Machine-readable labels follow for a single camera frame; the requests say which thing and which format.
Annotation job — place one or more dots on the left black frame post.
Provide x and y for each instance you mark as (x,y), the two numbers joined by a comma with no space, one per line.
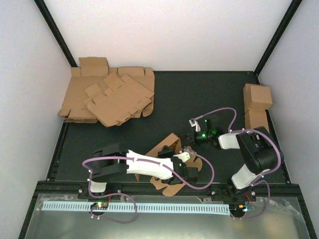
(46,14)

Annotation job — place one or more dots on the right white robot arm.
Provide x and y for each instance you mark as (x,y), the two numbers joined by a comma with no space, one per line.
(260,153)

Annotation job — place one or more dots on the light blue slotted cable duct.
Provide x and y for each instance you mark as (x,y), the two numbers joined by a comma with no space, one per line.
(160,208)

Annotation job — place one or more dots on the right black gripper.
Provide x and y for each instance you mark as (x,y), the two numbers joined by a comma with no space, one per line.
(190,136)

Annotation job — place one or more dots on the stack of flat cardboard blanks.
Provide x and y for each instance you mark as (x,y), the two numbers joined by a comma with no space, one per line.
(93,70)

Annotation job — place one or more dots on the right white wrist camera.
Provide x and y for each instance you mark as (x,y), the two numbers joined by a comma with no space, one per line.
(195,125)

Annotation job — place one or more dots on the right black frame post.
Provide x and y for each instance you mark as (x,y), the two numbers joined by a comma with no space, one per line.
(285,21)

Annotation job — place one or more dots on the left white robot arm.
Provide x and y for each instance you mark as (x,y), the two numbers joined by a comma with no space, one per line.
(168,169)

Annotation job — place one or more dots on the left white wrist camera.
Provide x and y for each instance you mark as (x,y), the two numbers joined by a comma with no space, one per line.
(183,156)

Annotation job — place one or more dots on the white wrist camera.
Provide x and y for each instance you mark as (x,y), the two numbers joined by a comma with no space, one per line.
(183,156)
(195,125)

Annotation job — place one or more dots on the black frame post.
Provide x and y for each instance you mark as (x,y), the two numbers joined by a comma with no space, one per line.
(46,14)
(285,21)

